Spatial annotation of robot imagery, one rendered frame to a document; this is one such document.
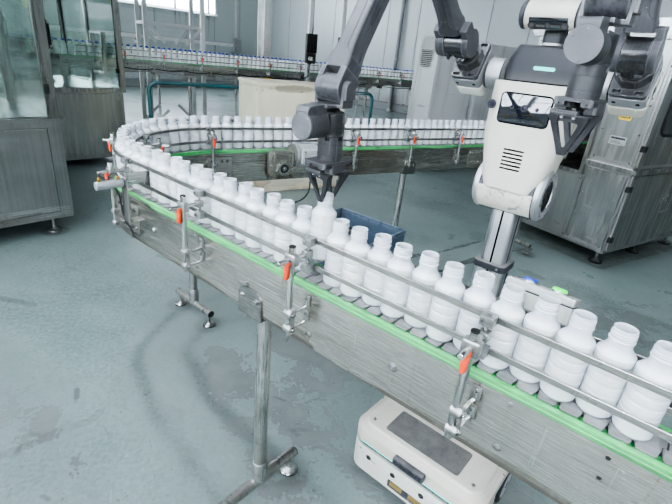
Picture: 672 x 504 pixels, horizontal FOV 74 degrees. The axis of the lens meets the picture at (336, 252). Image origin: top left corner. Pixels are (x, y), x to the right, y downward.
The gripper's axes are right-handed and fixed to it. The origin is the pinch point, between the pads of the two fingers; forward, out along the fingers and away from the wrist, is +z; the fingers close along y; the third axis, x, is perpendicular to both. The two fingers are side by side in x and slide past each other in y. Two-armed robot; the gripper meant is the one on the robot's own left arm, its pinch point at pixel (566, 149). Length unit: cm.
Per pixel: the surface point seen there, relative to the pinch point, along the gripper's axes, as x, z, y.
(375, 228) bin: 69, 49, 43
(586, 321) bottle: -14.7, 23.4, -17.5
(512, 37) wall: 483, -91, 1182
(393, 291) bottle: 20.6, 32.9, -18.9
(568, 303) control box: -9.4, 28.3, -2.6
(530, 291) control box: -2.1, 28.7, -2.8
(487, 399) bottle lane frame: -4.5, 44.4, -21.1
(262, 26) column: 887, -52, 678
